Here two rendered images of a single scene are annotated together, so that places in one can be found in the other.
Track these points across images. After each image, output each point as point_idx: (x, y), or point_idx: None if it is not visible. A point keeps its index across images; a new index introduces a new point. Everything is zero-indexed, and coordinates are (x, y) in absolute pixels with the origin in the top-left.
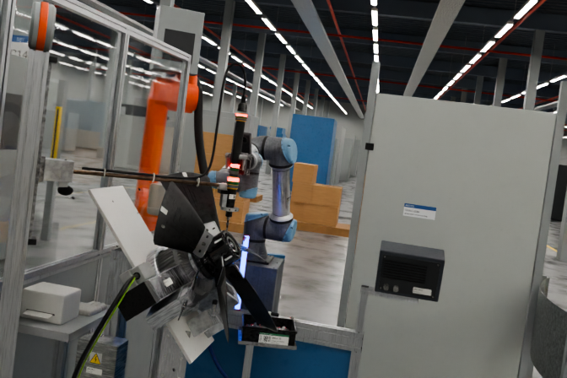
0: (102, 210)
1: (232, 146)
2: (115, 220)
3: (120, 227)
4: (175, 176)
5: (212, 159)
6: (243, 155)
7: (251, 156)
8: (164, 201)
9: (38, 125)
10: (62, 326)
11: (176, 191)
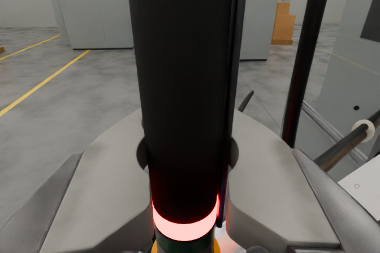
0: (372, 158)
1: (227, 68)
2: (367, 189)
3: (357, 200)
4: (335, 144)
5: (284, 123)
6: (120, 121)
7: (22, 213)
8: (239, 107)
9: None
10: None
11: (241, 108)
